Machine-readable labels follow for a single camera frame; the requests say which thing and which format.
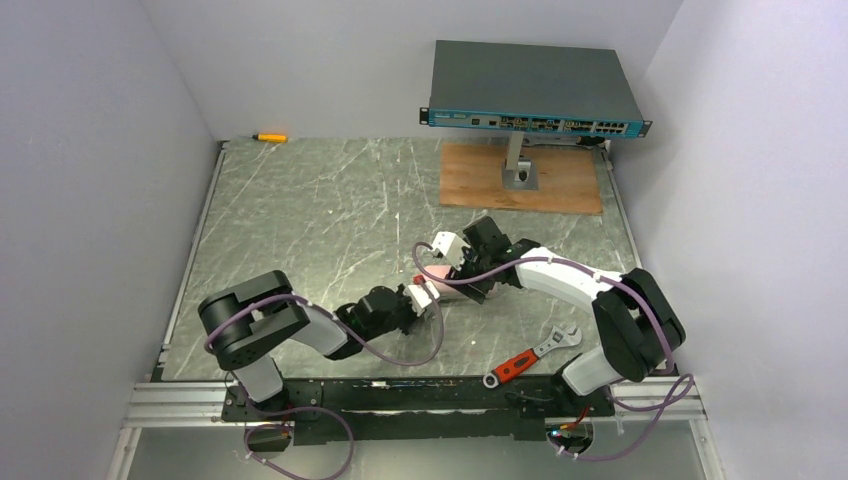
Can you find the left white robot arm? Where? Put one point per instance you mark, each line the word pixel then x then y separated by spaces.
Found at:
pixel 244 323

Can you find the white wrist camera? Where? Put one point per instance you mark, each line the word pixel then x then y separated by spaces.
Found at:
pixel 451 247
pixel 424 297

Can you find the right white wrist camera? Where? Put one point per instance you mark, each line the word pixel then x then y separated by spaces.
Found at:
pixel 451 247

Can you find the yellow handled screwdriver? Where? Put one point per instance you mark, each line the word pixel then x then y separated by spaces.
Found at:
pixel 270 138

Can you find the wooden base board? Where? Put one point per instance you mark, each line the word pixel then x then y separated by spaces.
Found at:
pixel 542 180

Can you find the red handled adjustable wrench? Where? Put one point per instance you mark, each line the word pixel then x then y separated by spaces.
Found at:
pixel 558 338

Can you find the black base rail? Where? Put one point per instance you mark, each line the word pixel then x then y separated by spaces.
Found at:
pixel 414 408

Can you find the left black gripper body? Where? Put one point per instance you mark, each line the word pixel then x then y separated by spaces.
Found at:
pixel 409 304

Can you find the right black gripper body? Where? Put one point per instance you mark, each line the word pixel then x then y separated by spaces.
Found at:
pixel 469 275

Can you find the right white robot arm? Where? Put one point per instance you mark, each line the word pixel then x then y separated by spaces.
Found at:
pixel 637 328

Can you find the network switch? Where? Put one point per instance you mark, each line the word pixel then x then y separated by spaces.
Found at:
pixel 531 89

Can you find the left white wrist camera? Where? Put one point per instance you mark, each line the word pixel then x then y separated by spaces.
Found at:
pixel 424 297

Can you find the black yellow tool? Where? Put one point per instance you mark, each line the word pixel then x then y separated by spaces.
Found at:
pixel 590 141

